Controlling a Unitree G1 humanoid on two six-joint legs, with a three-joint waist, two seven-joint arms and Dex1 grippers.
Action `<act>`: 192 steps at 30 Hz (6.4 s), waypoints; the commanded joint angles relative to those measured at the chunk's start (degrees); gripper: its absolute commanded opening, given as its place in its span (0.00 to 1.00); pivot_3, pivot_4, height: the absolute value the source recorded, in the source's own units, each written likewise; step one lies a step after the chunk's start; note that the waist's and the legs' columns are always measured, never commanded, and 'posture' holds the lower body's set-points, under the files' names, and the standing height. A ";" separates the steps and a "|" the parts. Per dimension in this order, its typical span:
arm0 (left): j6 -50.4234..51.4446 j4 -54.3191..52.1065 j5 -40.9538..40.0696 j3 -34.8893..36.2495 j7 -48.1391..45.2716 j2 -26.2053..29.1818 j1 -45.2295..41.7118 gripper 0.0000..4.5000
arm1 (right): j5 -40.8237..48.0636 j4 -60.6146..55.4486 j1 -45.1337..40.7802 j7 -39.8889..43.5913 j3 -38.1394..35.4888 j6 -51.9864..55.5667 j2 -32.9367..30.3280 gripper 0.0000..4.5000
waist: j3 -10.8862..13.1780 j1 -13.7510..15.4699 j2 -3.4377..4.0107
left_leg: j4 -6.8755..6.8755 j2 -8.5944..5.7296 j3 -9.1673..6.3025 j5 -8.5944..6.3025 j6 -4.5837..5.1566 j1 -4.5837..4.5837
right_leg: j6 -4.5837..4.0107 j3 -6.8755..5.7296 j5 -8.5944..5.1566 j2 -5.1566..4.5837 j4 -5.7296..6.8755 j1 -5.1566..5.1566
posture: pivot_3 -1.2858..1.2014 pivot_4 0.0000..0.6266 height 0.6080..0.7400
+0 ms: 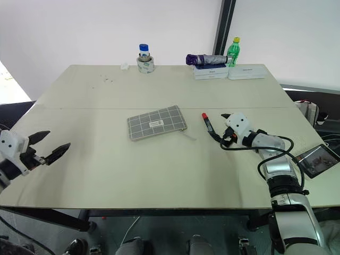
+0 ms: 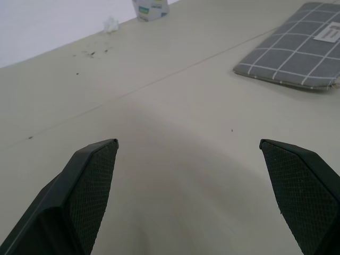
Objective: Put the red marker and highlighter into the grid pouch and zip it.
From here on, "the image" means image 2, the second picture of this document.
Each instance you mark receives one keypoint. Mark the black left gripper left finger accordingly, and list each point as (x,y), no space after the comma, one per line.
(53,207)

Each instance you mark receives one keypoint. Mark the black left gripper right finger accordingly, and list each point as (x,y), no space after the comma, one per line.
(305,191)

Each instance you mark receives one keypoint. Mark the beige cloth pouch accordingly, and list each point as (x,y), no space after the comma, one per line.
(287,53)

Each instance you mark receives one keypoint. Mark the crumpled white tissue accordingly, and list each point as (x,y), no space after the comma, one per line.
(111,25)

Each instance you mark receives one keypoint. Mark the white printed tape roll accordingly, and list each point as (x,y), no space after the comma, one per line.
(151,10)

